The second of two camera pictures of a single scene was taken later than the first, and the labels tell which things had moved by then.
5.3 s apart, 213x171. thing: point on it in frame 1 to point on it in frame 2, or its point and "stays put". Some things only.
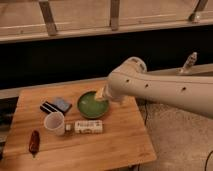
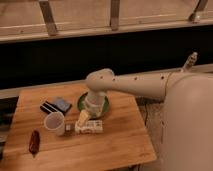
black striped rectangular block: [50, 108] stays put
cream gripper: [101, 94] to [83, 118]
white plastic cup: [55, 122] stays put
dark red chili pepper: [34, 143] stays put
